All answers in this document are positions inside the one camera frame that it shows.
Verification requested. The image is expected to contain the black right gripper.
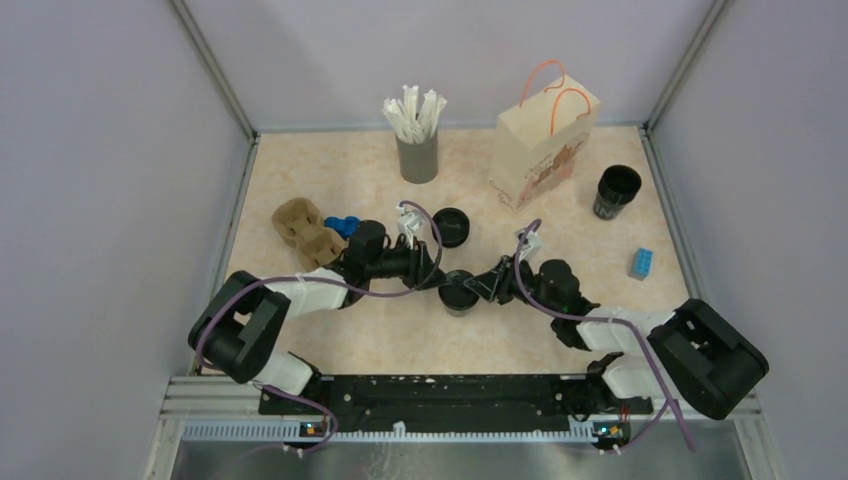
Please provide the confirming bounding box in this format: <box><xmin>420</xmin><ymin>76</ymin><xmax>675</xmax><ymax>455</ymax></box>
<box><xmin>466</xmin><ymin>253</ymin><xmax>559</xmax><ymax>318</ymax></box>

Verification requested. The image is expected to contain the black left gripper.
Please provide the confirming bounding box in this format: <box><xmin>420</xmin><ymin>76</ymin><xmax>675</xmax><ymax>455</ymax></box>
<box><xmin>366</xmin><ymin>235</ymin><xmax>450</xmax><ymax>291</ymax></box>

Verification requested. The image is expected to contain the black coffee cup lid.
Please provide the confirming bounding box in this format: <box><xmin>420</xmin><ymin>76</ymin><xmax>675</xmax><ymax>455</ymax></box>
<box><xmin>437</xmin><ymin>269</ymin><xmax>480</xmax><ymax>306</ymax></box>

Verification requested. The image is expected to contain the teddy bear paper bag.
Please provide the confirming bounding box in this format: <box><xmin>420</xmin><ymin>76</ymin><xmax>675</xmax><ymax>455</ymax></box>
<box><xmin>488</xmin><ymin>60</ymin><xmax>602</xmax><ymax>211</ymax></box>

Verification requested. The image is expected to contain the translucent brown plastic cup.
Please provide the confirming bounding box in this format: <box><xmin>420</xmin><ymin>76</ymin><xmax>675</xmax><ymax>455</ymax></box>
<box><xmin>444</xmin><ymin>303</ymin><xmax>475</xmax><ymax>317</ymax></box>

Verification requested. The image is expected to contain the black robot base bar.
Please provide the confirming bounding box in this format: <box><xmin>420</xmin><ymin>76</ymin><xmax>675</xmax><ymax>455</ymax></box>
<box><xmin>258</xmin><ymin>374</ymin><xmax>653</xmax><ymax>433</ymax></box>

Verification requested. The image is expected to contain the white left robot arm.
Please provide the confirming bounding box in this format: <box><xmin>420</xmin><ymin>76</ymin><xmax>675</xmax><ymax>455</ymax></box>
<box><xmin>188</xmin><ymin>220</ymin><xmax>447</xmax><ymax>414</ymax></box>

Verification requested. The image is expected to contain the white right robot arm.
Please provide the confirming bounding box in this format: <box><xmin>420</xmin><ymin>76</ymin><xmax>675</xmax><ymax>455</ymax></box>
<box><xmin>463</xmin><ymin>256</ymin><xmax>770</xmax><ymax>420</ymax></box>

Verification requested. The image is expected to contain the blue toy car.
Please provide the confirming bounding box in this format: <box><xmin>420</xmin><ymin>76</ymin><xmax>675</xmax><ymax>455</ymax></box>
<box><xmin>324</xmin><ymin>216</ymin><xmax>361</xmax><ymax>240</ymax></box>

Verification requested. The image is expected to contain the brown pulp cup carrier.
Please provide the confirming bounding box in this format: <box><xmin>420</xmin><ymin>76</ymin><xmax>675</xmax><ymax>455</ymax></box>
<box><xmin>271</xmin><ymin>197</ymin><xmax>347</xmax><ymax>271</ymax></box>

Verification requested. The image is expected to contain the white wrapped straws bundle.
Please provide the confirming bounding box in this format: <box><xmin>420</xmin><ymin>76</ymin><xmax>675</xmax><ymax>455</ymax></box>
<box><xmin>381</xmin><ymin>85</ymin><xmax>447</xmax><ymax>145</ymax></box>

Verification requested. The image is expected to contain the blue toy brick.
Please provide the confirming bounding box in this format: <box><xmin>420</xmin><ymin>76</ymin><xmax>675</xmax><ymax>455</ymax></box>
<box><xmin>628</xmin><ymin>247</ymin><xmax>654</xmax><ymax>280</ymax></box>

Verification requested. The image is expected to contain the black paper cup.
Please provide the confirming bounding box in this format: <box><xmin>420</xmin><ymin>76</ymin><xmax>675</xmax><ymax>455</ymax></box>
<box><xmin>592</xmin><ymin>165</ymin><xmax>642</xmax><ymax>220</ymax></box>

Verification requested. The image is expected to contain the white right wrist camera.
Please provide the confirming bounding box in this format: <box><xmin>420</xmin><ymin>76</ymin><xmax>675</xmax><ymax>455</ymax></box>
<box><xmin>515</xmin><ymin>225</ymin><xmax>543</xmax><ymax>261</ymax></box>

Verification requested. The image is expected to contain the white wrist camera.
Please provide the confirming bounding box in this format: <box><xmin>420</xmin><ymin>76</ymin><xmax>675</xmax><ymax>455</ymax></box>
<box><xmin>515</xmin><ymin>225</ymin><xmax>543</xmax><ymax>261</ymax></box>
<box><xmin>396</xmin><ymin>205</ymin><xmax>426</xmax><ymax>249</ymax></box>

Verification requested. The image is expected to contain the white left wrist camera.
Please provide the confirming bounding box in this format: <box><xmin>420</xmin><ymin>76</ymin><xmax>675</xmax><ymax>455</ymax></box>
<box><xmin>396</xmin><ymin>205</ymin><xmax>426</xmax><ymax>249</ymax></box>

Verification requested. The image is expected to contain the aluminium frame rail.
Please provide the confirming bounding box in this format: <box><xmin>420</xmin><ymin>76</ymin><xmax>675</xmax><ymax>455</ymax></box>
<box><xmin>142</xmin><ymin>0</ymin><xmax>261</xmax><ymax>480</ymax></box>

